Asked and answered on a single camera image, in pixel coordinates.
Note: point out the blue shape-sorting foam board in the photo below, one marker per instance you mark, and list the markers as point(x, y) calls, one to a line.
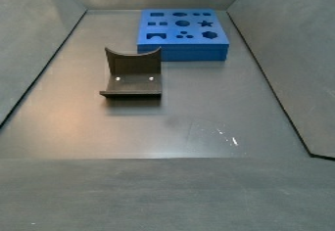
point(188, 34)

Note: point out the black curved holder stand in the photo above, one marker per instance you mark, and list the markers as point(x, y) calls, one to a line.
point(133, 68)

